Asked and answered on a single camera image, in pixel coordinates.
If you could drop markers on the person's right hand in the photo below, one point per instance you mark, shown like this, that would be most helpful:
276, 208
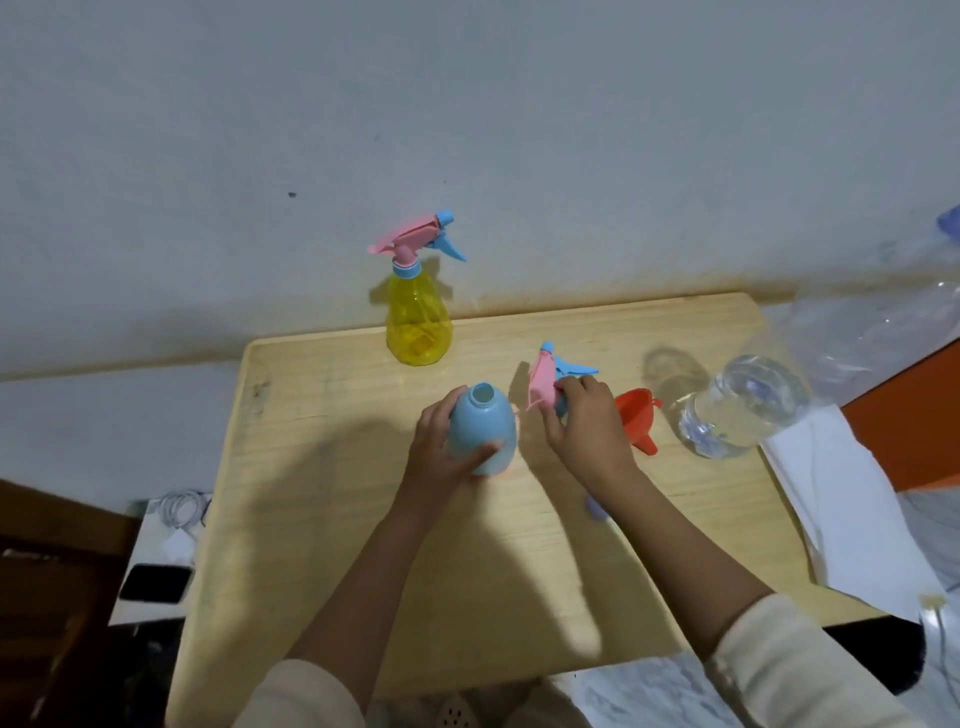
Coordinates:
592, 431

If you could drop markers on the person's left hand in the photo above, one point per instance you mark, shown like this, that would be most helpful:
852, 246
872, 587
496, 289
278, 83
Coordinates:
431, 450

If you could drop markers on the person's left thumb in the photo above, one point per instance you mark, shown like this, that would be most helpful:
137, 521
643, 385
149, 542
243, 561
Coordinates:
480, 455

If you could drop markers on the person's right thumb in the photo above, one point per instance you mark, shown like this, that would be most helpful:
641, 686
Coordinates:
550, 427

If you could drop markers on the light blue plastic bottle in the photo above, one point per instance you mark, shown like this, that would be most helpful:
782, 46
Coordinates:
487, 427

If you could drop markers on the pink and blue trigger sprayer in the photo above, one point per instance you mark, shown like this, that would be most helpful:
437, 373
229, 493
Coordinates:
541, 375

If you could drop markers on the person's right forearm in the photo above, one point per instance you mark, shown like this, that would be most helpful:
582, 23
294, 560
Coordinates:
697, 577

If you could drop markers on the person's left forearm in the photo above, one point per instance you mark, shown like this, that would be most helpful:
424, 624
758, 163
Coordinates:
360, 592

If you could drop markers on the orange plastic funnel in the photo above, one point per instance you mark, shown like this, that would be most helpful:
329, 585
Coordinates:
636, 416

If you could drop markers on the small blue bottle cap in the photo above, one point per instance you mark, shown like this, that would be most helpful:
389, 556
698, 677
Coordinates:
596, 510

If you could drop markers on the yellow spray bottle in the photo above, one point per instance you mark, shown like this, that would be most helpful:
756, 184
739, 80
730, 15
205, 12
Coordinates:
417, 322

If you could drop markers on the clear plastic water bottle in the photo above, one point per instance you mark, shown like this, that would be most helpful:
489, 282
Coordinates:
739, 409

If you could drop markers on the white perforated slipper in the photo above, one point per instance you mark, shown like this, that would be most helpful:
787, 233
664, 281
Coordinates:
459, 710

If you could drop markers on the white paper sheet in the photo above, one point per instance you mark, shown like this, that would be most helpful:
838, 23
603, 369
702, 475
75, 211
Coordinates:
840, 495

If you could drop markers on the white charger plug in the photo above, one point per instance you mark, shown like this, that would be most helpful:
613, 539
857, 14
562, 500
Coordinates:
178, 547

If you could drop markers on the large clear plastic bottle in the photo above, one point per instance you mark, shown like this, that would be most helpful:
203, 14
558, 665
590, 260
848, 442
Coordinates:
877, 330

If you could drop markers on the white low shelf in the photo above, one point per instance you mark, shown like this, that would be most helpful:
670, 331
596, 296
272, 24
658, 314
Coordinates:
146, 540

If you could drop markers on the black smartphone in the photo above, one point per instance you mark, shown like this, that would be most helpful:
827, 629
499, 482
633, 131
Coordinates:
155, 583

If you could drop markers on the dark brown wooden furniture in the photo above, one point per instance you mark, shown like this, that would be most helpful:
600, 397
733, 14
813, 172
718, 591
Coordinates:
56, 600

